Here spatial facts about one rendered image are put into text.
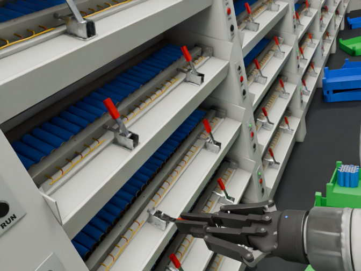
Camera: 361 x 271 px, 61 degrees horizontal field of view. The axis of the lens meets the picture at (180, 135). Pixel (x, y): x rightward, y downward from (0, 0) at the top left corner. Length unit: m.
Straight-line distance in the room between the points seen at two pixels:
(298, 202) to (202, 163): 0.71
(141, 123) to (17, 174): 0.27
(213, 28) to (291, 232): 0.56
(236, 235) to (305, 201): 0.90
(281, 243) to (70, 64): 0.38
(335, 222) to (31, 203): 0.38
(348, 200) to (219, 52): 0.69
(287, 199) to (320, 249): 0.97
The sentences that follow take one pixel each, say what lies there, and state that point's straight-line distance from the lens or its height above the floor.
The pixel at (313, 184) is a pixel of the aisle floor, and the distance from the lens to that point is 1.49.
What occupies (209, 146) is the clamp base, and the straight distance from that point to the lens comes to 0.80.
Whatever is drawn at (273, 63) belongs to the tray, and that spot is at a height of 0.54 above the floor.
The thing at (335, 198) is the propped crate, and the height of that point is 0.13.
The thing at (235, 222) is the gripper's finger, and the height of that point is 0.57.
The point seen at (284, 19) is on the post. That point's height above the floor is 0.65.
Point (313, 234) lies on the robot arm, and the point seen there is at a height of 0.62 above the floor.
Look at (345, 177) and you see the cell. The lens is 1.41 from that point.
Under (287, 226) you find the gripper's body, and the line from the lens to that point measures 0.48.
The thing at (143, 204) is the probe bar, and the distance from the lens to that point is 0.65.
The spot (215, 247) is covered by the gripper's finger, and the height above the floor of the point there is 0.56.
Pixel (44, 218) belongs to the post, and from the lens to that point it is 0.43.
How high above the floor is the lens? 0.96
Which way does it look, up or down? 27 degrees down
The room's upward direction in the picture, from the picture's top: 18 degrees counter-clockwise
